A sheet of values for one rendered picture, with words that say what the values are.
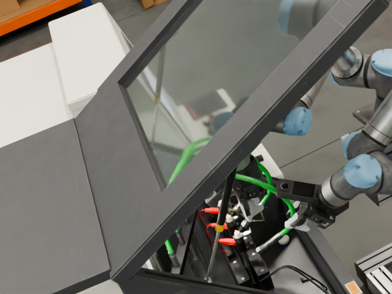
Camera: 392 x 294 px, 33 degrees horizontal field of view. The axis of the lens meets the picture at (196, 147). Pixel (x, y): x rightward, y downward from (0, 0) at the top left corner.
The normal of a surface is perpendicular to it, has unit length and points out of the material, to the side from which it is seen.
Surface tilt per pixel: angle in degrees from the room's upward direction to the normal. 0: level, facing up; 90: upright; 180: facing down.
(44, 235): 0
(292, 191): 22
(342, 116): 0
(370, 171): 45
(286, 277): 0
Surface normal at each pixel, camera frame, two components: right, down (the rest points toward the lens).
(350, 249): -0.28, -0.77
